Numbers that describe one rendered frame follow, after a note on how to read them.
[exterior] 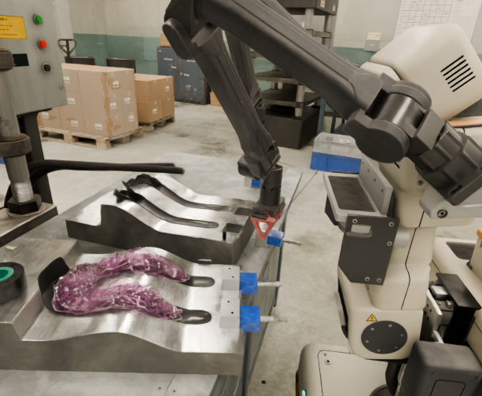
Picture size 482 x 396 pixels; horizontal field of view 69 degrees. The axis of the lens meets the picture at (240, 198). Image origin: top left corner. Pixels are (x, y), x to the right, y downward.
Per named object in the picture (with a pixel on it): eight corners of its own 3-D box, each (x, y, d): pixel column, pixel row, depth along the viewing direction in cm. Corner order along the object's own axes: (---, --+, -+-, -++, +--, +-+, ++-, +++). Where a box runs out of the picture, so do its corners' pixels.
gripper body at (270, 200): (252, 212, 95) (253, 188, 92) (263, 198, 104) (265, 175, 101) (274, 218, 93) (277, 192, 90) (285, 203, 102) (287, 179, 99)
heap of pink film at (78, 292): (191, 270, 81) (191, 241, 77) (180, 328, 64) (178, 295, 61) (77, 266, 80) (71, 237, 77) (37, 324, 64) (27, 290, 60)
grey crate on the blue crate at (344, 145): (370, 152, 412) (373, 139, 406) (366, 161, 378) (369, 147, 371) (319, 143, 434) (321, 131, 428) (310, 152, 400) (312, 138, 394)
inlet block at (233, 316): (285, 320, 72) (287, 299, 69) (288, 339, 67) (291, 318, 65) (220, 319, 71) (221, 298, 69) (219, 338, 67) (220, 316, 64)
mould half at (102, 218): (256, 226, 113) (259, 188, 107) (231, 273, 90) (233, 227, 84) (120, 202, 125) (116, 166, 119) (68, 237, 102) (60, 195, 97)
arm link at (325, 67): (154, -32, 49) (196, -72, 52) (159, 35, 62) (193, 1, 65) (417, 151, 49) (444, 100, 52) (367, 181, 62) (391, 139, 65)
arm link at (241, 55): (224, 9, 88) (248, -18, 91) (206, 3, 90) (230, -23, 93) (249, 116, 126) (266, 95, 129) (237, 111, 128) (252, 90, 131)
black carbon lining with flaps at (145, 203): (233, 212, 106) (234, 183, 102) (215, 238, 92) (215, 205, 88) (132, 194, 115) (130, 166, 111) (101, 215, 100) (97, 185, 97)
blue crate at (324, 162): (367, 168, 421) (370, 150, 412) (362, 179, 386) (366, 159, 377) (317, 159, 443) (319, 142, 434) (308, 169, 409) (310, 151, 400)
